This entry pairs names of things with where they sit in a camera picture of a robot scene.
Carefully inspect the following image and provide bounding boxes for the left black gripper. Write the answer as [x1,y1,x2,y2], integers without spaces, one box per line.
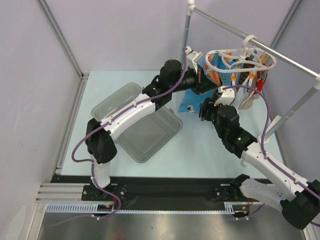
[169,64,217,96]

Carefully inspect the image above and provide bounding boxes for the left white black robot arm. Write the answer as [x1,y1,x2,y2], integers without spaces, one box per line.
[85,60,217,200]

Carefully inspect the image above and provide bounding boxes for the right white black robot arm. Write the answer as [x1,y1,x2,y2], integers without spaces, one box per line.
[199,97,320,230]

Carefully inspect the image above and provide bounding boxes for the white round clip hanger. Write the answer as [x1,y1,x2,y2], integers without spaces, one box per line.
[204,41,277,74]

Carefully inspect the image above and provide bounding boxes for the orange clothes clip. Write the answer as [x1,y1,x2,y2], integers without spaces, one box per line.
[207,71,221,86]
[230,72,238,86]

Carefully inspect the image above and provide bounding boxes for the blue cartoon print sock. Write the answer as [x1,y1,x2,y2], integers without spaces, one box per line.
[178,53,231,114]

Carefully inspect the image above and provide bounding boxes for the brown striped sock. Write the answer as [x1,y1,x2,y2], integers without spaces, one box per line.
[236,63,255,85]

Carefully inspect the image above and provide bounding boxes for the beige sock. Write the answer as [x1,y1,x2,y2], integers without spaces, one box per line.
[237,89,260,110]

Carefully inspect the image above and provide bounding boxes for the clear grey plastic bin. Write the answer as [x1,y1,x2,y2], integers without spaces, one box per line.
[91,82,183,163]

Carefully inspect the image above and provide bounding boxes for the white metal drying rack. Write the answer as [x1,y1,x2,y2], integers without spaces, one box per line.
[185,0,320,144]

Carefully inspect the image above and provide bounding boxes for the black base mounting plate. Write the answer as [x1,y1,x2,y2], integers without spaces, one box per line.
[50,175,258,212]

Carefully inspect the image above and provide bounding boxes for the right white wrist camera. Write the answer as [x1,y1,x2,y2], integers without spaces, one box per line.
[215,86,235,106]

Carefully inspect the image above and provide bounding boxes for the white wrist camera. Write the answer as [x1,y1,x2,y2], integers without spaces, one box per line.
[185,46,203,73]
[215,86,235,106]

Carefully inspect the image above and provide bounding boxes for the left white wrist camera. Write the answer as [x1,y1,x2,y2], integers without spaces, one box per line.
[185,46,203,73]

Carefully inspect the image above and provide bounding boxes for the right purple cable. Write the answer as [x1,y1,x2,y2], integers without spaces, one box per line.
[223,85,320,226]

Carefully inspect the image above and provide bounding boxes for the purple cable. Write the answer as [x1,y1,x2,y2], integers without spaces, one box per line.
[223,85,320,226]
[71,47,188,221]

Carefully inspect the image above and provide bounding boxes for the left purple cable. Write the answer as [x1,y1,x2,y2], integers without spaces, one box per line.
[71,47,188,221]

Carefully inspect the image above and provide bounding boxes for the white slotted cable duct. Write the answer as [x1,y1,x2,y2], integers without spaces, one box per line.
[46,203,114,214]

